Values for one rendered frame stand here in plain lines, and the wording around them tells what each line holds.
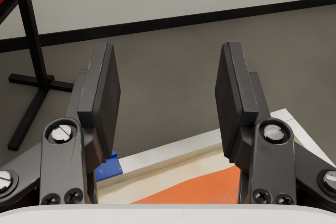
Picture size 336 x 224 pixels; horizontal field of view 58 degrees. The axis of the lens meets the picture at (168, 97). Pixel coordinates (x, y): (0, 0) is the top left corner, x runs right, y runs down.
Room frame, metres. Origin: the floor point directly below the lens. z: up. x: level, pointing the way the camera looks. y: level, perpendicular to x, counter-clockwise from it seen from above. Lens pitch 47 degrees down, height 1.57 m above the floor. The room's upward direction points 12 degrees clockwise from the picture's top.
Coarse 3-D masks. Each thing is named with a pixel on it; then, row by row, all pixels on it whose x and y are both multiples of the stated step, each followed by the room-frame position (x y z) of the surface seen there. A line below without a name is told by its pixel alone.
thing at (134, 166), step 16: (272, 112) 0.58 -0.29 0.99; (288, 112) 0.59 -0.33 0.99; (176, 144) 0.41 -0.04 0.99; (192, 144) 0.42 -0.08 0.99; (208, 144) 0.43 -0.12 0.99; (304, 144) 0.49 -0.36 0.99; (128, 160) 0.34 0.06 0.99; (144, 160) 0.35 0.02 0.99; (160, 160) 0.36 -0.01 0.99; (176, 160) 0.38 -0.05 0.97; (128, 176) 0.32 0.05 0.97
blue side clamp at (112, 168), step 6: (114, 156) 0.34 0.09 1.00; (108, 162) 0.32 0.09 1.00; (114, 162) 0.33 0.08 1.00; (96, 168) 0.30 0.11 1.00; (102, 168) 0.31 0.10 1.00; (108, 168) 0.31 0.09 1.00; (114, 168) 0.31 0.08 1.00; (120, 168) 0.32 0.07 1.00; (96, 174) 0.29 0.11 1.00; (102, 174) 0.29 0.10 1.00; (108, 174) 0.30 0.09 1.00; (114, 174) 0.30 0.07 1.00; (120, 174) 0.31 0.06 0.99; (96, 180) 0.28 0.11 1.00; (102, 180) 0.28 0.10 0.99
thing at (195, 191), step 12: (228, 168) 0.40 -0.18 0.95; (192, 180) 0.35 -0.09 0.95; (204, 180) 0.35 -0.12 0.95; (216, 180) 0.36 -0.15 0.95; (228, 180) 0.37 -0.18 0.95; (168, 192) 0.31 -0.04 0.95; (180, 192) 0.31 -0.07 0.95; (192, 192) 0.32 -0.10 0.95; (204, 192) 0.32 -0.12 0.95; (216, 192) 0.33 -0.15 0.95
